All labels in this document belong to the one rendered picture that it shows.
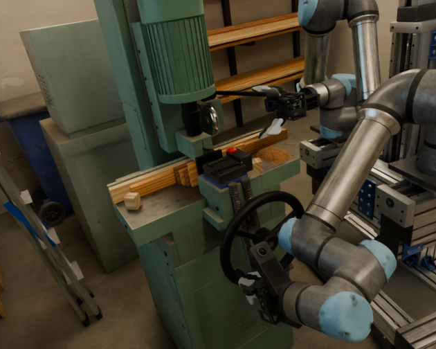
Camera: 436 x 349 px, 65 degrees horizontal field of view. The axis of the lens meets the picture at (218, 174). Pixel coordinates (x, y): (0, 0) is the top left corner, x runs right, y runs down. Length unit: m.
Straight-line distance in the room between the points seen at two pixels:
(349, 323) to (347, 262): 0.12
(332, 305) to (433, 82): 0.47
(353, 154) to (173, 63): 0.52
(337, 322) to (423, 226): 0.78
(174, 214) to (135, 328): 1.06
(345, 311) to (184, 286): 0.65
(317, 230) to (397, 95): 0.33
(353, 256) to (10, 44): 3.02
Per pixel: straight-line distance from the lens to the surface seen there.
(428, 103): 0.80
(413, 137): 1.49
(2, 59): 3.29
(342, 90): 1.17
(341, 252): 0.68
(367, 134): 0.79
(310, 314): 0.64
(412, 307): 1.67
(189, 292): 1.16
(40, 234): 1.73
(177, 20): 0.97
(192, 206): 1.00
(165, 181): 1.11
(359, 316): 0.62
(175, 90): 1.00
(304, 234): 0.72
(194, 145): 1.07
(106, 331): 2.00
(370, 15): 1.29
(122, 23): 1.19
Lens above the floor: 1.41
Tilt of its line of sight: 27 degrees down
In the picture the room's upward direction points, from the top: 9 degrees counter-clockwise
